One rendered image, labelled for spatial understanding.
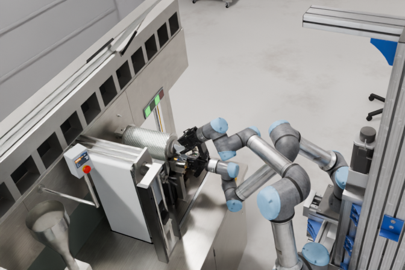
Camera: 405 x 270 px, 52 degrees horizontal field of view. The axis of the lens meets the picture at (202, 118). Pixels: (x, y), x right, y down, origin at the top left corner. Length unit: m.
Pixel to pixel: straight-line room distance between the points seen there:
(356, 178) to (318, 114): 2.50
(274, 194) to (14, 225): 1.03
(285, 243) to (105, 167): 0.83
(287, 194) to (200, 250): 0.68
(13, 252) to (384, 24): 1.62
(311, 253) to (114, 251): 0.96
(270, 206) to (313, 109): 2.84
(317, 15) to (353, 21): 0.12
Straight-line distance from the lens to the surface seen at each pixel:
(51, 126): 1.86
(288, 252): 1.79
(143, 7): 1.66
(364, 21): 1.46
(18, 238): 1.90
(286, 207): 1.62
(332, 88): 4.67
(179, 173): 2.14
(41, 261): 2.07
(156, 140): 2.09
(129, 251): 2.19
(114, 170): 1.85
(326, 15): 1.48
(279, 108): 4.34
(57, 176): 1.96
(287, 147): 1.97
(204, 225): 2.20
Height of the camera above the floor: 2.66
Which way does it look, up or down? 38 degrees down
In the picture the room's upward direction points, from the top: 7 degrees counter-clockwise
